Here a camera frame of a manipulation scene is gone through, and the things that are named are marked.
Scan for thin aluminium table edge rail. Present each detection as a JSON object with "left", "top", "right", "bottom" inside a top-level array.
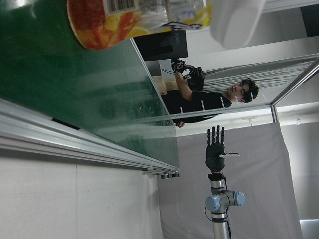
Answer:
[{"left": 130, "top": 37, "right": 180, "bottom": 140}]

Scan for wide aluminium frame rail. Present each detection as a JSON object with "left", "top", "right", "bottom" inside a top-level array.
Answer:
[{"left": 0, "top": 98, "right": 180, "bottom": 177}]

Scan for orange yellow snack bag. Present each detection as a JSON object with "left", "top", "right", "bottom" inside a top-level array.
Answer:
[{"left": 66, "top": 0, "right": 150, "bottom": 51}]

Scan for green table mat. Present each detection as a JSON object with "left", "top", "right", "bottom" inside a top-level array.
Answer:
[{"left": 0, "top": 0, "right": 180, "bottom": 170}]

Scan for clear bottle yellow label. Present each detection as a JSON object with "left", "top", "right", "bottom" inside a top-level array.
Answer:
[{"left": 138, "top": 0, "right": 214, "bottom": 32}]

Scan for cardboard boxes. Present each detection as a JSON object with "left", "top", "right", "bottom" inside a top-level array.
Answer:
[{"left": 152, "top": 76, "right": 180, "bottom": 95}]

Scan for black Huawei monitor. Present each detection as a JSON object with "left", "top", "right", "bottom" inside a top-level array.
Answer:
[{"left": 134, "top": 29, "right": 189, "bottom": 62}]

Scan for grey backdrop curtain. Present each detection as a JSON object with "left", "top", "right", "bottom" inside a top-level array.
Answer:
[{"left": 157, "top": 121, "right": 305, "bottom": 239}]

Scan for grey window blind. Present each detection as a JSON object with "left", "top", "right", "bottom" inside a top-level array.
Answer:
[{"left": 203, "top": 53, "right": 319, "bottom": 93}]

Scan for person in black shirt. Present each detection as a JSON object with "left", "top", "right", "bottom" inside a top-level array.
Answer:
[{"left": 161, "top": 72, "right": 260, "bottom": 129}]

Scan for black teleoperation glove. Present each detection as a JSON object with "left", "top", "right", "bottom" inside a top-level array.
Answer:
[{"left": 171, "top": 58, "right": 187, "bottom": 75}]

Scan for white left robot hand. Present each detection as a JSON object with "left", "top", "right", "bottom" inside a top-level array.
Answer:
[{"left": 209, "top": 0, "right": 265, "bottom": 48}]

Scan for black wrist tracker device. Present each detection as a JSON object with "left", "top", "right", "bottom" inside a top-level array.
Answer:
[{"left": 184, "top": 64, "right": 206, "bottom": 92}]

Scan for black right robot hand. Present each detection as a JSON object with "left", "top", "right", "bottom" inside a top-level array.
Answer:
[{"left": 204, "top": 125, "right": 241, "bottom": 173}]

